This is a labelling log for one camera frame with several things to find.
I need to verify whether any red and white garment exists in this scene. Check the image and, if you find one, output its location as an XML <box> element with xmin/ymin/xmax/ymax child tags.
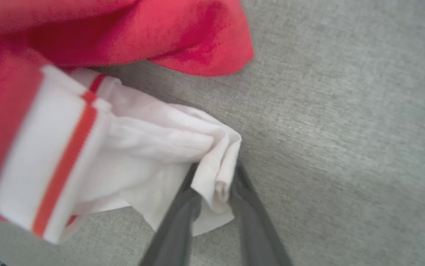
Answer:
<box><xmin>0</xmin><ymin>0</ymin><xmax>254</xmax><ymax>245</ymax></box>

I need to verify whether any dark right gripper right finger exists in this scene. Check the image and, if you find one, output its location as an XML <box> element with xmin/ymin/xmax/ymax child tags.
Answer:
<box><xmin>229</xmin><ymin>158</ymin><xmax>294</xmax><ymax>266</ymax></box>

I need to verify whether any grey fabric sofa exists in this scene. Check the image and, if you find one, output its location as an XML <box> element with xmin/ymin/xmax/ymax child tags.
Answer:
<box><xmin>0</xmin><ymin>0</ymin><xmax>425</xmax><ymax>266</ymax></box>

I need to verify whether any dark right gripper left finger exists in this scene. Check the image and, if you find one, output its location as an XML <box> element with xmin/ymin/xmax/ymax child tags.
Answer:
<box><xmin>138</xmin><ymin>163</ymin><xmax>202</xmax><ymax>266</ymax></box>

